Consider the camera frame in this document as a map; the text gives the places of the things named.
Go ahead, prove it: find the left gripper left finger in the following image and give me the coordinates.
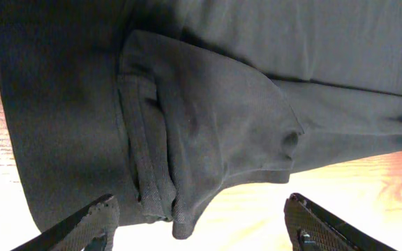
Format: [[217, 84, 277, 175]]
[[13, 194, 119, 251]]

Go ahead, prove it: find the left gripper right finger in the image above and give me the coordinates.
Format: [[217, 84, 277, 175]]
[[284, 193, 396, 251]]

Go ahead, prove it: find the black t-shirt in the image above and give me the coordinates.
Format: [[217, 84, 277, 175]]
[[0, 0, 402, 239]]

